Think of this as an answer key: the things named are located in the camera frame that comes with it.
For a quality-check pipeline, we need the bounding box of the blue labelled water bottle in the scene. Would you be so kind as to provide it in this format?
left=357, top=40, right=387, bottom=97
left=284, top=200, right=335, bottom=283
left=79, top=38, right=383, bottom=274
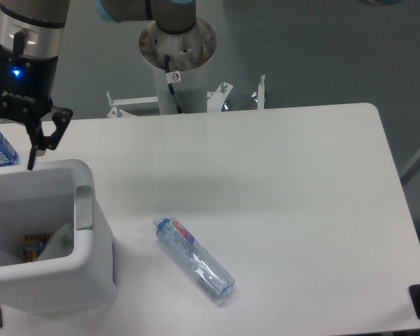
left=0, top=131, right=20, bottom=167

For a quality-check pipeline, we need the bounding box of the white plastic wrapper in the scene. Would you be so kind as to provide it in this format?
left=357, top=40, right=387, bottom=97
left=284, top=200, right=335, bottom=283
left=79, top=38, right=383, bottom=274
left=36, top=222, right=74, bottom=261

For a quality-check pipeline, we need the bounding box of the white plastic trash can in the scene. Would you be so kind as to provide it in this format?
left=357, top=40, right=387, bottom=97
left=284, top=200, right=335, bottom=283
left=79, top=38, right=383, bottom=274
left=0, top=160, right=118, bottom=314

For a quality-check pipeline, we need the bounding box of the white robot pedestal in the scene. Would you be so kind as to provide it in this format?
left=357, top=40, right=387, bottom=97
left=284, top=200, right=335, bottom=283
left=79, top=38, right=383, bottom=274
left=139, top=18, right=217, bottom=115

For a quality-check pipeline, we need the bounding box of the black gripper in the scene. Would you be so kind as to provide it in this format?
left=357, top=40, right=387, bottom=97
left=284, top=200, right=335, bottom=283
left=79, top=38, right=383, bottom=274
left=0, top=41, right=74, bottom=172

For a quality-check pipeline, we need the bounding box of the clear plastic bottle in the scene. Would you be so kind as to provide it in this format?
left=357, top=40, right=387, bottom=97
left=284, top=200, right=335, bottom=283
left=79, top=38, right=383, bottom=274
left=153, top=215, right=235, bottom=302

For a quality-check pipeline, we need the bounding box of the colourful snack wrapper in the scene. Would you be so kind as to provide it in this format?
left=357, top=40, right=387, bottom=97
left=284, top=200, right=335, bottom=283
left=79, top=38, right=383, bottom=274
left=22, top=232, right=53, bottom=263

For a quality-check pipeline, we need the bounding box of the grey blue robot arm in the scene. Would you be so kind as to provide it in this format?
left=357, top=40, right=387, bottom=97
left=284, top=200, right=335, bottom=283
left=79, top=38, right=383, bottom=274
left=0, top=1, right=197, bottom=169

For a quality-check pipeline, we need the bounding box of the white metal frame bracket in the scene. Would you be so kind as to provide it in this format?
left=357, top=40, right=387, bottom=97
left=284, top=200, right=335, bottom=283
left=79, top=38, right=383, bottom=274
left=106, top=74, right=267, bottom=118

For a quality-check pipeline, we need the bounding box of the black cable on pedestal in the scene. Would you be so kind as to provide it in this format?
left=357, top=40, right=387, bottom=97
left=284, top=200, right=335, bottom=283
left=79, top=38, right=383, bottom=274
left=163, top=54, right=183, bottom=115

